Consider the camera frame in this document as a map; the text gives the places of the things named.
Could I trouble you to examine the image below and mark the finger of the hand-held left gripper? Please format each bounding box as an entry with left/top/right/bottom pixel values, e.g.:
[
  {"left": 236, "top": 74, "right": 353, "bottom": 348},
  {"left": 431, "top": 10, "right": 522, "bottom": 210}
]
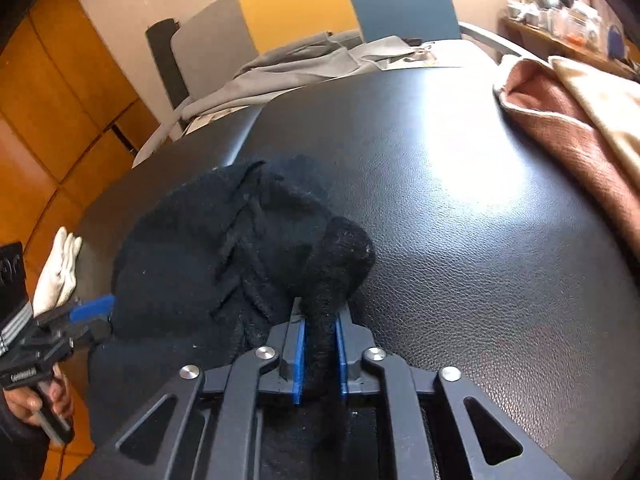
[
  {"left": 65, "top": 317, "right": 114, "bottom": 350},
  {"left": 69, "top": 294, "right": 117, "bottom": 324}
]

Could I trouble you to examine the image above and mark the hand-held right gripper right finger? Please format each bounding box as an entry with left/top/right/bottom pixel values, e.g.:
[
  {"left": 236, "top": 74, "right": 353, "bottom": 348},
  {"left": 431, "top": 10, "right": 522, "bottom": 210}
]
[{"left": 335, "top": 305, "right": 573, "bottom": 480}]

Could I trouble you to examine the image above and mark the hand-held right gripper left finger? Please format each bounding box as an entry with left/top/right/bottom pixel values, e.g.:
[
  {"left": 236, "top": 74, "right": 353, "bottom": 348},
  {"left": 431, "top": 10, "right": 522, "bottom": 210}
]
[{"left": 70, "top": 297, "right": 307, "bottom": 480}]

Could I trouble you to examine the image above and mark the black sweater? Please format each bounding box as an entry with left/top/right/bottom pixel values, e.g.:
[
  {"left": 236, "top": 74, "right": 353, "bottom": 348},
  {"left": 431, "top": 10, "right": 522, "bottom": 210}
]
[{"left": 87, "top": 155, "right": 381, "bottom": 480}]

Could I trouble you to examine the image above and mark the person's left forearm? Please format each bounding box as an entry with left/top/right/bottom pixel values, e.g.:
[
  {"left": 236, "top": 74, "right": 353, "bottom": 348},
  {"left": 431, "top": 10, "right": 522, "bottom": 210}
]
[{"left": 0, "top": 400, "right": 51, "bottom": 480}]

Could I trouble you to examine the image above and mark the person's left hand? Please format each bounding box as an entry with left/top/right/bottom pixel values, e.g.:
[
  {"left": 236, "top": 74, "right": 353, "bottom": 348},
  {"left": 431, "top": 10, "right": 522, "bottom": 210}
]
[{"left": 6, "top": 365, "right": 76, "bottom": 429}]

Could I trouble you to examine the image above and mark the cream white cloth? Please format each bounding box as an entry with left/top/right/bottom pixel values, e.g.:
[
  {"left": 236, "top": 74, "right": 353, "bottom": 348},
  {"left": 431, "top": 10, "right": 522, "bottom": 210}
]
[{"left": 32, "top": 226, "right": 83, "bottom": 317}]

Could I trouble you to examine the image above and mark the grey hoodie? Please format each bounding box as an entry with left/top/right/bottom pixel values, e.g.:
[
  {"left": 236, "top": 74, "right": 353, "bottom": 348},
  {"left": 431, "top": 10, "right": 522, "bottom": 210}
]
[{"left": 181, "top": 30, "right": 436, "bottom": 122}]

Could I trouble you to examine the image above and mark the grey yellow blue chair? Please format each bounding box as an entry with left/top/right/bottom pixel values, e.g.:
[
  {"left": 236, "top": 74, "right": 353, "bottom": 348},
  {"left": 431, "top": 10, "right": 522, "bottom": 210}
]
[{"left": 132, "top": 0, "right": 526, "bottom": 168}]

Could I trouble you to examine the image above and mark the printed paper sheet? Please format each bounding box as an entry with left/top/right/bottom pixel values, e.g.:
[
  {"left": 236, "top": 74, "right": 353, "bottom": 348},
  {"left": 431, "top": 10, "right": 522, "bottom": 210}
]
[{"left": 387, "top": 42, "right": 443, "bottom": 70}]

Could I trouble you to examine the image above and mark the pink brown blanket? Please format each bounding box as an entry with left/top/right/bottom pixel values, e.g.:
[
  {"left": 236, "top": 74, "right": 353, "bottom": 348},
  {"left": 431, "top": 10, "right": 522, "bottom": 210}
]
[{"left": 492, "top": 55, "right": 640, "bottom": 283}]

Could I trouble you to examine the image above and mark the cream blanket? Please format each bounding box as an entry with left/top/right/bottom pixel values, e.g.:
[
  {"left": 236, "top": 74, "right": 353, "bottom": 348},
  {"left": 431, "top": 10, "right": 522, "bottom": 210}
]
[{"left": 549, "top": 55, "right": 640, "bottom": 176}]

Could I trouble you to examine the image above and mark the wooden shelf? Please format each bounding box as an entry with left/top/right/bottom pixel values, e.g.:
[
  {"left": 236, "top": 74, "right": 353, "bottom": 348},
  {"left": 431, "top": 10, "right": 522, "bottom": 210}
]
[{"left": 502, "top": 16, "right": 640, "bottom": 81}]

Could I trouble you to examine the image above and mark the clutter of small shelf items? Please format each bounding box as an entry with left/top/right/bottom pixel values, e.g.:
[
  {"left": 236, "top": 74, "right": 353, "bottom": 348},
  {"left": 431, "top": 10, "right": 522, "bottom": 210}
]
[{"left": 506, "top": 0, "right": 640, "bottom": 63}]

